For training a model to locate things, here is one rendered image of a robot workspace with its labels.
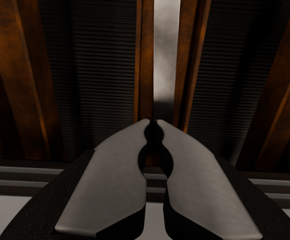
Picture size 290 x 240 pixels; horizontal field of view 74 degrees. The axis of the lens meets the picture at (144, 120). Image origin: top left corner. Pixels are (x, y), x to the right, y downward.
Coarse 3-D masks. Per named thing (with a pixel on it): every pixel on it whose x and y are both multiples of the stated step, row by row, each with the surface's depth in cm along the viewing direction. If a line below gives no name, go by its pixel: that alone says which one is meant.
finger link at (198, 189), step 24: (168, 144) 10; (192, 144) 10; (168, 168) 9; (192, 168) 8; (216, 168) 8; (168, 192) 7; (192, 192) 7; (216, 192) 7; (168, 216) 7; (192, 216) 6; (216, 216) 6; (240, 216) 6
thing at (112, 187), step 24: (144, 120) 12; (120, 144) 9; (144, 144) 10; (96, 168) 8; (120, 168) 8; (96, 192) 7; (120, 192) 7; (144, 192) 7; (72, 216) 6; (96, 216) 6; (120, 216) 6; (144, 216) 7
